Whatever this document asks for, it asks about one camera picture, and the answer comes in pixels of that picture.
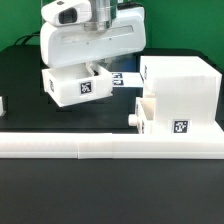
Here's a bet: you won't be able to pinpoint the white front drawer tray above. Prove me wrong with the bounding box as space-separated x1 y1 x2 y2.
128 97 155 135

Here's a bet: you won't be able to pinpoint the white drawer cabinet box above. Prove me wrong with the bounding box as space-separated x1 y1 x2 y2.
140 56 222 134

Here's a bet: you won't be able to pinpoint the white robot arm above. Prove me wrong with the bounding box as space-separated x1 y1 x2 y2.
40 0 146 68

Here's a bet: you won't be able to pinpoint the fiducial marker sheet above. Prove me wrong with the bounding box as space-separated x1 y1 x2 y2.
112 72 143 88

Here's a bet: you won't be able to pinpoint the white L-shaped fence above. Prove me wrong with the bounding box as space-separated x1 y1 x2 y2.
0 96 224 160

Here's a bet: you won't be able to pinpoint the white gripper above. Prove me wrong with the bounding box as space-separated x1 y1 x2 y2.
40 7 146 76

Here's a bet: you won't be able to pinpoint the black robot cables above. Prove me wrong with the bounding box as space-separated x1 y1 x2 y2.
13 31 43 48

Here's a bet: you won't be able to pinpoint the white drawer tray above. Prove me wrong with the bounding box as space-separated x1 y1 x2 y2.
128 97 155 135
42 63 113 107

